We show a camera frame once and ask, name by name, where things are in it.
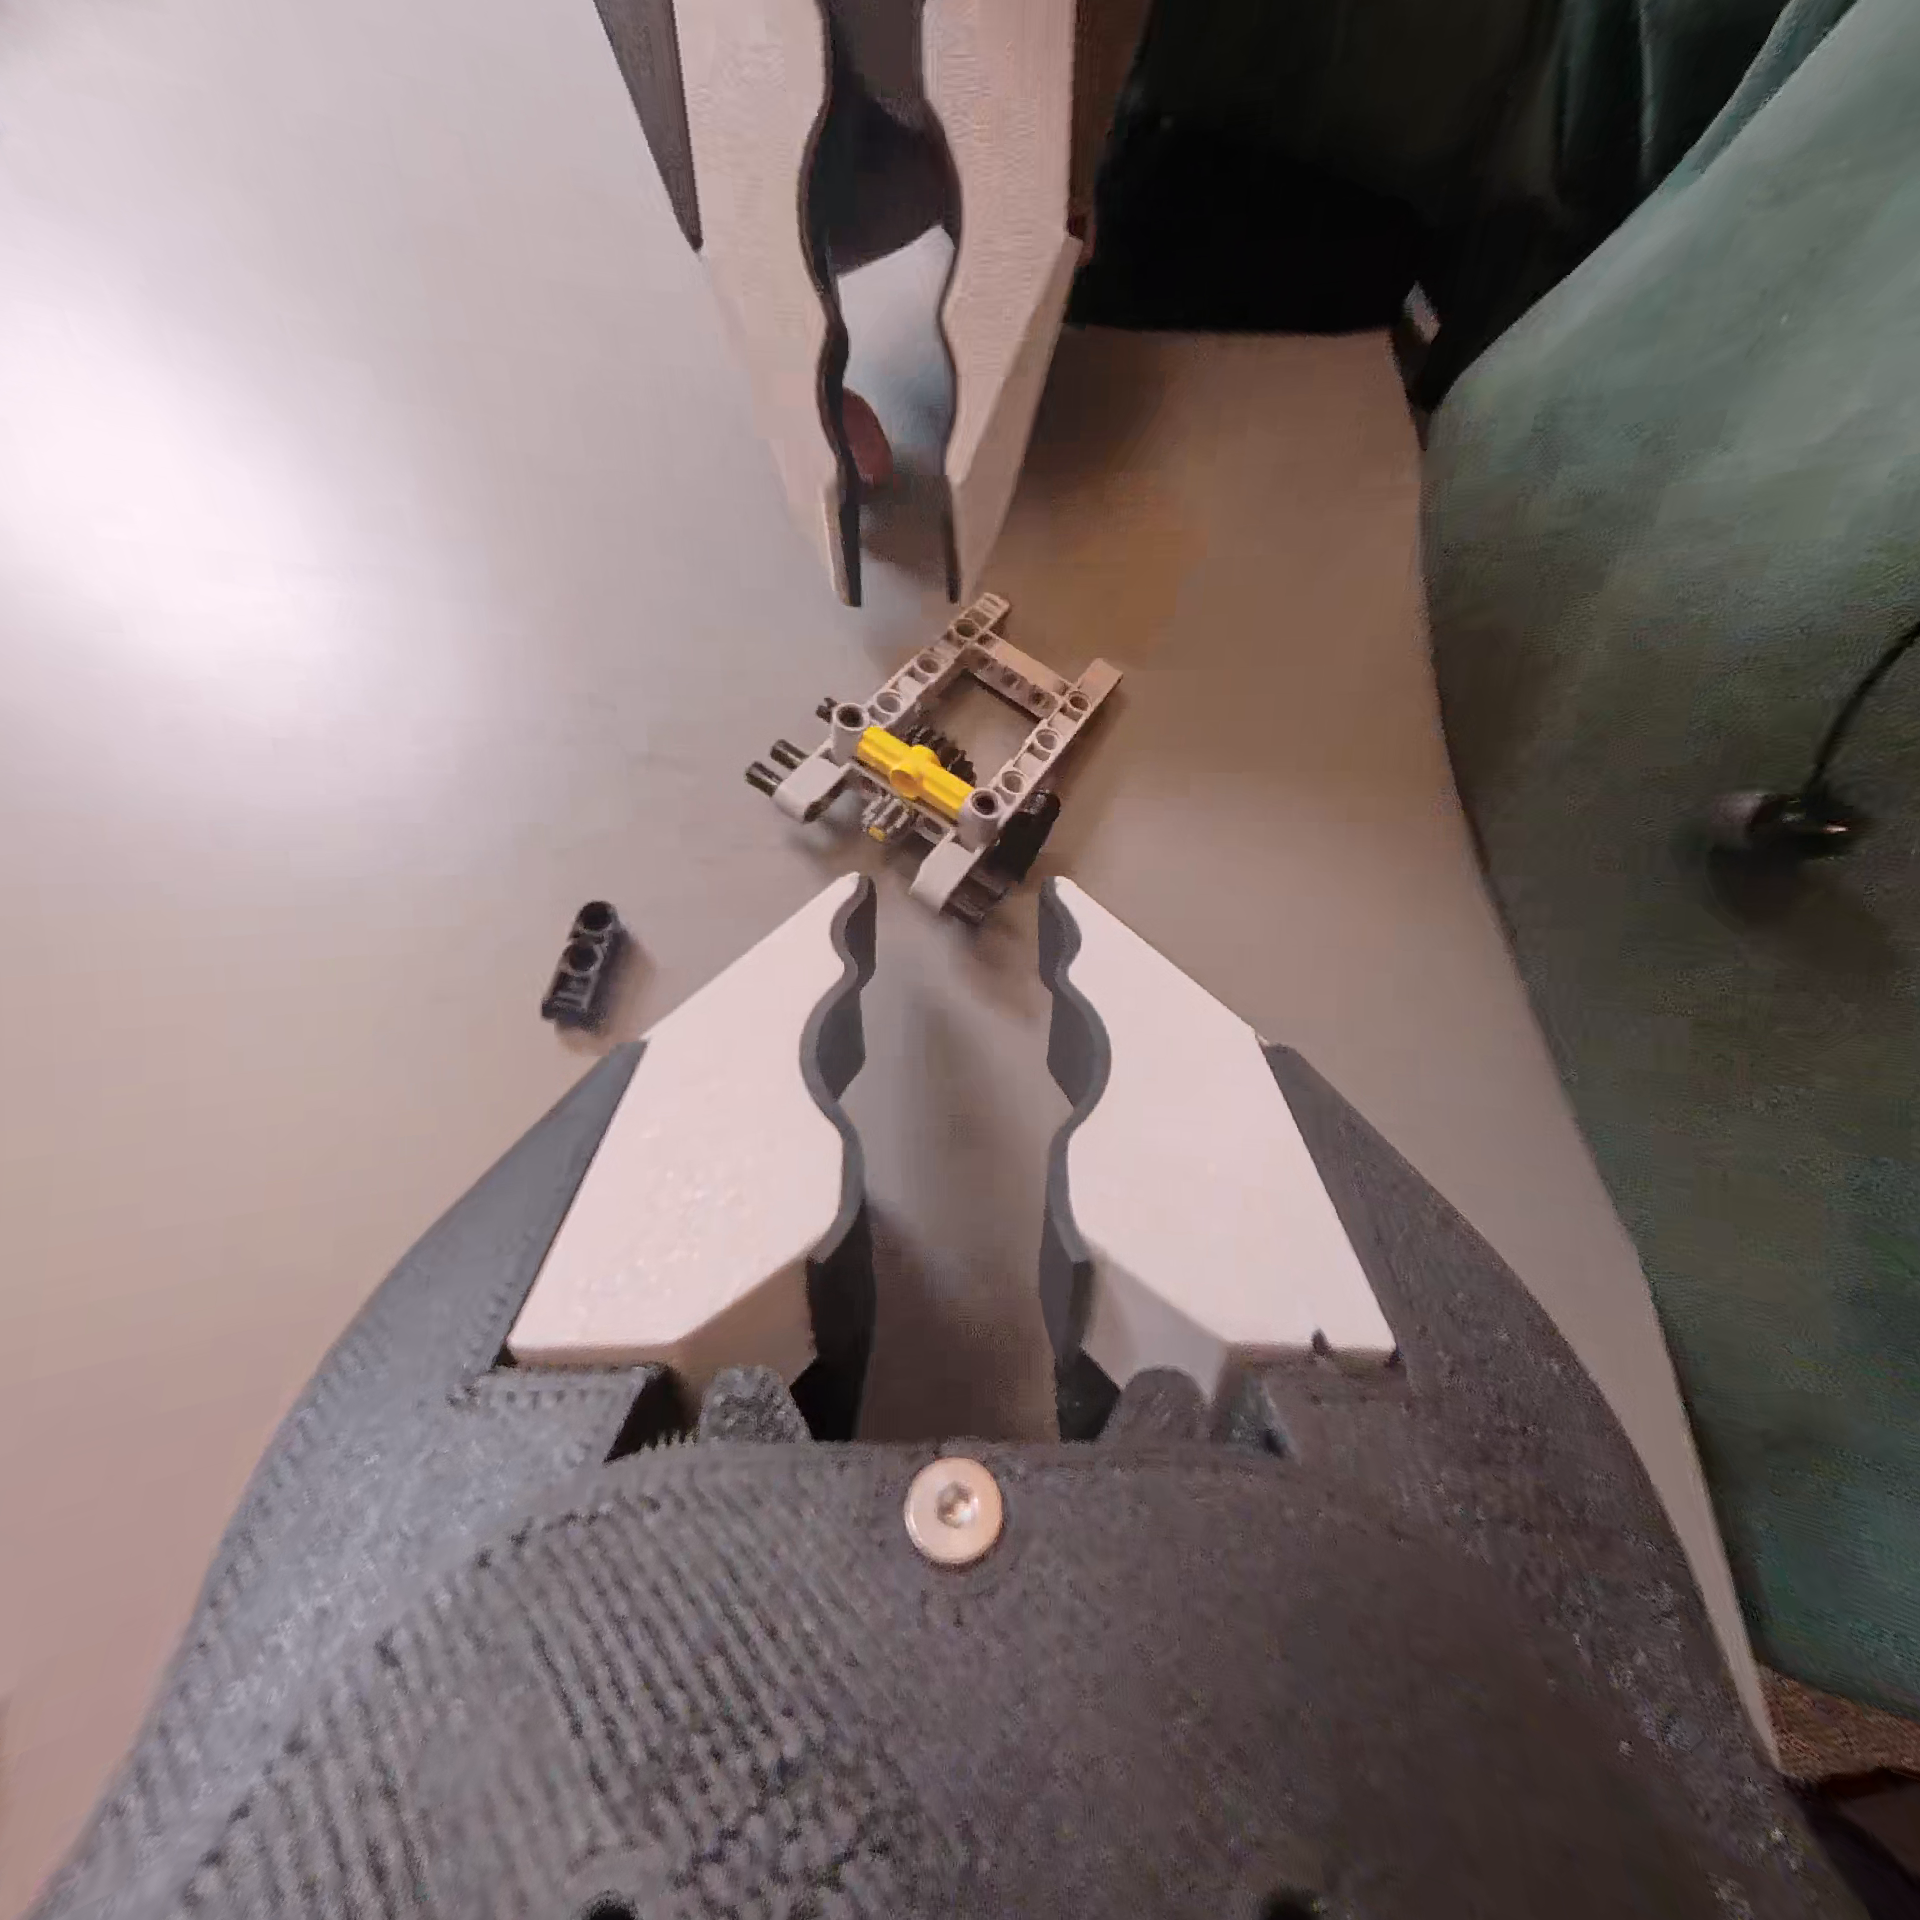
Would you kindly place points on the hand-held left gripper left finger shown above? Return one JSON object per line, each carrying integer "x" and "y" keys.
{"x": 692, "y": 1185}

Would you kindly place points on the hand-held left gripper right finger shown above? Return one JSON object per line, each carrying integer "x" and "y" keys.
{"x": 1215, "y": 1185}

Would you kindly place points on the grey yellow lego frame assembly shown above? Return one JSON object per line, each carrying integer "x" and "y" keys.
{"x": 909, "y": 757}

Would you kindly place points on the person's right hand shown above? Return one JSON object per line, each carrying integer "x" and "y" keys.
{"x": 867, "y": 438}

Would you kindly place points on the person's green sweater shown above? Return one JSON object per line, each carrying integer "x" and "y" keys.
{"x": 1651, "y": 600}

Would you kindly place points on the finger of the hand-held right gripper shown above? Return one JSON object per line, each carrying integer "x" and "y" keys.
{"x": 764, "y": 301}
{"x": 1013, "y": 224}

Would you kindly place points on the black lego connector piece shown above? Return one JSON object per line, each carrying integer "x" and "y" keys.
{"x": 586, "y": 967}

